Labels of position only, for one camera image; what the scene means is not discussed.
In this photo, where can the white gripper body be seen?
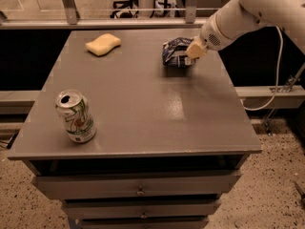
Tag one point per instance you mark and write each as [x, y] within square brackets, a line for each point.
[212, 38]

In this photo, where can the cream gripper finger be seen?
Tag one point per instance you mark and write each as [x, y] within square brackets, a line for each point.
[196, 49]

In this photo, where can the blue chip bag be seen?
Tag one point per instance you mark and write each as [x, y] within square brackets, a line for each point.
[174, 53]

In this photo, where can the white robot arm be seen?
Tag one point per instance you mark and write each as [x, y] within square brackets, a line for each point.
[288, 15]

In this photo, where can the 7up soda can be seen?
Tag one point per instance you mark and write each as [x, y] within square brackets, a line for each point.
[73, 109]

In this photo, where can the black office chair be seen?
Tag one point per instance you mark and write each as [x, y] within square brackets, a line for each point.
[124, 9]

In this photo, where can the yellow sponge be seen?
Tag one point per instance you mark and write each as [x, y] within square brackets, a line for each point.
[103, 44]

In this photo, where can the grey drawer cabinet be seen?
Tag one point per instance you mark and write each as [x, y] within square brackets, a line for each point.
[148, 119]

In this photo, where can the top grey drawer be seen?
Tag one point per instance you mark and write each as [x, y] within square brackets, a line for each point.
[138, 185]

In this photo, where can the grey drawer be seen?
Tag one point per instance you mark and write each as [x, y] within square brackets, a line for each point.
[142, 209]
[138, 185]
[161, 223]

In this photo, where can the middle grey drawer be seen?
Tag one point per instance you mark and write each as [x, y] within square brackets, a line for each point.
[142, 209]

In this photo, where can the bottom grey drawer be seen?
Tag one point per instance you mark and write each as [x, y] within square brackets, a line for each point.
[161, 223]

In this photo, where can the metal railing frame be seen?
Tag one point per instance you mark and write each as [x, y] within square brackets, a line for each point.
[95, 14]

